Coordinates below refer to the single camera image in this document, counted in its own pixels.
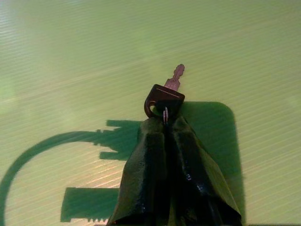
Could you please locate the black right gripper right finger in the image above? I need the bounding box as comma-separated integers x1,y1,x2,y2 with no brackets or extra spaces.
168,116,243,226

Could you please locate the black-headed key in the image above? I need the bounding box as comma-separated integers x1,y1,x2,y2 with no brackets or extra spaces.
143,63,186,119

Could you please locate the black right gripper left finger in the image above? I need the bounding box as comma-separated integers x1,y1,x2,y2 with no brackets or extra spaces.
107,117,170,226

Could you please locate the green corrugated plastic board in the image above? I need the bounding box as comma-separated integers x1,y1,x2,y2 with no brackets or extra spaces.
0,0,301,226

